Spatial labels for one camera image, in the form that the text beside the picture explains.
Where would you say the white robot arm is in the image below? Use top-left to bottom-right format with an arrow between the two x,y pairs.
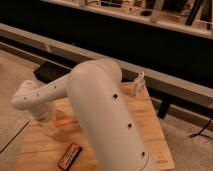
11,59 -> 158,171

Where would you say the orange pepper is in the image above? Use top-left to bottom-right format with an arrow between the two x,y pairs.
54,120 -> 78,127

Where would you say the long wooden shelf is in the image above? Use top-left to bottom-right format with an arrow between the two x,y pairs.
42,0 -> 213,40

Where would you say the dark candy bar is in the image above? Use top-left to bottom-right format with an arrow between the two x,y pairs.
58,143 -> 82,171

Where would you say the black cable on floor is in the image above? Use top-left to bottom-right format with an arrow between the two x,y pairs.
189,109 -> 213,139

